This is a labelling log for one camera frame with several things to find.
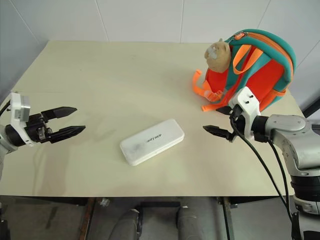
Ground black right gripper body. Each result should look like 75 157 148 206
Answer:
229 104 248 131

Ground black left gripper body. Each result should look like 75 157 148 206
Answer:
24 112 54 145

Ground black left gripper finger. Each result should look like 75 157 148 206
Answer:
41 106 78 123
48 125 87 145

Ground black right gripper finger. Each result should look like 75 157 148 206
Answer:
202 124 238 144
215 105 233 116

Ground teal and orange backpack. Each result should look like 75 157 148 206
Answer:
192 28 297 114

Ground white rectangular case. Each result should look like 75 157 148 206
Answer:
119 118 186 167

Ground tan plush bear charm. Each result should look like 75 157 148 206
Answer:
204 37 233 74

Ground dark slanted bar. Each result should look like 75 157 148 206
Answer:
300 96 320 119

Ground dark grey rounded shape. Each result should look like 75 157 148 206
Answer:
115 208 141 240

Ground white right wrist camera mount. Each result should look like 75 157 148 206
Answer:
228 86 262 141

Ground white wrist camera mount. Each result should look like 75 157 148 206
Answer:
228 86 262 141
9 92 35 148

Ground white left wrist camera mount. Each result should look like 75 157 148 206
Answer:
9 92 35 148

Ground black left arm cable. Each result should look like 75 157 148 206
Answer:
0 99 13 116

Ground long black right arm cable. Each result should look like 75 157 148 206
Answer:
229 115 299 240

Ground short black right arm cable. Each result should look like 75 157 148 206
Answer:
257 134 292 204

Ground dark metal table frame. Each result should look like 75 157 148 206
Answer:
0 195 296 240

